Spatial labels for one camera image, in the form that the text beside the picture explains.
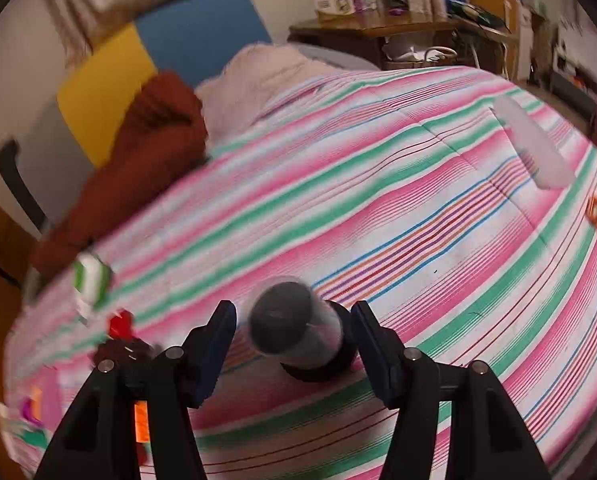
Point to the pale pink pillow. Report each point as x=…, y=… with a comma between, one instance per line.
x=263, y=80

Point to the brown quilt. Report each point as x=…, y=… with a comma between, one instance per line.
x=143, y=160

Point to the green white plug-in device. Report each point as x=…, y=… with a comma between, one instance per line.
x=93, y=277

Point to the clear plastic piece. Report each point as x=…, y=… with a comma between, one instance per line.
x=533, y=140

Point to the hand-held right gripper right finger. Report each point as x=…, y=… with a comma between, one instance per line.
x=376, y=355

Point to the wooden side desk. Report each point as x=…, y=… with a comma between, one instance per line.
x=378, y=27

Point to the pink and white tray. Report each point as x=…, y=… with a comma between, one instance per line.
x=6, y=425

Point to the bright orange toy block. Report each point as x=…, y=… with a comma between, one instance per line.
x=141, y=420

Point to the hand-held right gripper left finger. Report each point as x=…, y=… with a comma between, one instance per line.
x=218, y=355

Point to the wicker basket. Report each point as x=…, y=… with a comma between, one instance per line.
x=418, y=59

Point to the grey yellow blue headboard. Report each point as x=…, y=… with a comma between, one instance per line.
x=108, y=85

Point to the red toy block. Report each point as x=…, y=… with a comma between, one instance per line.
x=120, y=325

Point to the clear jar with black lid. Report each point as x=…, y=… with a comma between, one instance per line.
x=293, y=325

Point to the light orange toy block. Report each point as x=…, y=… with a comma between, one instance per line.
x=36, y=400

